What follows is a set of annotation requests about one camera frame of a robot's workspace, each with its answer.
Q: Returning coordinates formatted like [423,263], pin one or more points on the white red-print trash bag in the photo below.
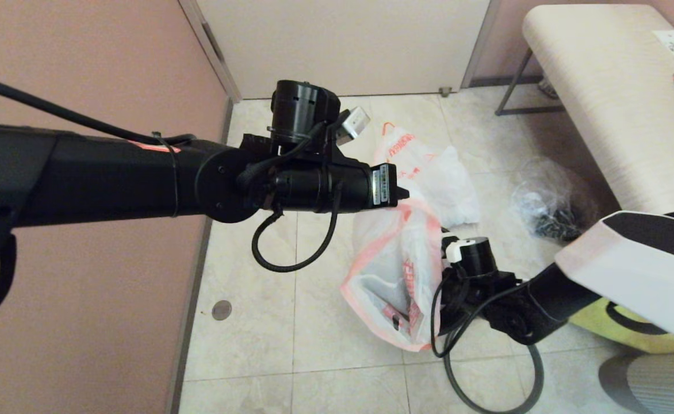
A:
[383,270]
[446,184]

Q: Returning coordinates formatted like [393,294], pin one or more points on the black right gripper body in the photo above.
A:
[475,296]

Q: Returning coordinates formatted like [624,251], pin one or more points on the grey striped rounded object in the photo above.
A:
[659,385]

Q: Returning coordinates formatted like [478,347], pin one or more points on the yellow fabric bag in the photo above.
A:
[590,325]

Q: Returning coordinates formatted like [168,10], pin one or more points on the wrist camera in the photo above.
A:
[302,109]
[478,256]

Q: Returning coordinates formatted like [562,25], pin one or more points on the round metal floor drain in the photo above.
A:
[222,310]

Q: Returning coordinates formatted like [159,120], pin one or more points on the beige wood-grain table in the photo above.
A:
[601,103]

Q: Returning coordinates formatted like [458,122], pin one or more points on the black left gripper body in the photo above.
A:
[348,187]

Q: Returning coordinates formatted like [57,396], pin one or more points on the shoe under table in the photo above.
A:
[546,91]

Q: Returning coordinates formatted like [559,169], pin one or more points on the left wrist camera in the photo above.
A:
[302,109]

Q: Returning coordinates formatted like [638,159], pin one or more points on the dark metal table frame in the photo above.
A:
[527,110]

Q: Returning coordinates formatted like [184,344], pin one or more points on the dark wall baseboard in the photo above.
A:
[196,287]

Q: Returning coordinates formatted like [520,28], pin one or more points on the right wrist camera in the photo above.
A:
[478,256]

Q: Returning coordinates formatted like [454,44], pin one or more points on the clear plastic bag black contents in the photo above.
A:
[544,201]

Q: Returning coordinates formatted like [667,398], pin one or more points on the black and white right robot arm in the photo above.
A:
[630,264]

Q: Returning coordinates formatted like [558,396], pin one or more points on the small metal door stop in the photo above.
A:
[444,92]

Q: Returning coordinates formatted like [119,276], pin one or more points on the white door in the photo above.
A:
[371,40]

